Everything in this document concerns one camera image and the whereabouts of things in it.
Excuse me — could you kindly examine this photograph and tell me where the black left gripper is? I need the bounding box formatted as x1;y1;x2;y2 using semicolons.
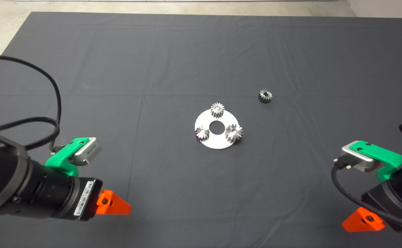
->
63;177;132;221

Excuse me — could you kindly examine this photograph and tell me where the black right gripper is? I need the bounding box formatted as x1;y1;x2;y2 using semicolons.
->
342;181;402;232

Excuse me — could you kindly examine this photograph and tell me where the large steel gear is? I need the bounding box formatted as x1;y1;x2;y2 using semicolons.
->
225;124;244;144

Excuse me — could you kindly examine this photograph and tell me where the small dark steel gear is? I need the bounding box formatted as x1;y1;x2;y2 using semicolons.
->
258;89;273;103

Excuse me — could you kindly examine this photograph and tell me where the round metal plate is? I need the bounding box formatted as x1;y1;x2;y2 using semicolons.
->
195;108;242;150

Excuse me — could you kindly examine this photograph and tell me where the dark grey table cloth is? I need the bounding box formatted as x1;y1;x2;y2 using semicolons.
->
0;11;402;248

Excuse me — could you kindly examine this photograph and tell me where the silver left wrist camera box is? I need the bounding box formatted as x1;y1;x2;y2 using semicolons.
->
73;138;102;166

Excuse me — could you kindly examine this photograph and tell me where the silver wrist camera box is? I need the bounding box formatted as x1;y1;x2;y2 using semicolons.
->
73;138;102;166
341;145;382;173

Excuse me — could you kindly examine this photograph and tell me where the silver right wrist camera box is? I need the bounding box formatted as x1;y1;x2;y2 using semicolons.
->
341;145;382;173

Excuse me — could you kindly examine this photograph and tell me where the green left camera mount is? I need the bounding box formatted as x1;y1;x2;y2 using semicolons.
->
45;137;90;177

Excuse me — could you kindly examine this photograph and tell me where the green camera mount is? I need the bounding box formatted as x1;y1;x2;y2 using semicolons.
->
45;137;90;177
349;140;402;181

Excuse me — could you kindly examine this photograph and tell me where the green right camera mount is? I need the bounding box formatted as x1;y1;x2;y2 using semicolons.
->
349;140;402;181

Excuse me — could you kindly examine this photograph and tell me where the thin black left camera cable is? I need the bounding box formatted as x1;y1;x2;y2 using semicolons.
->
0;54;62;154

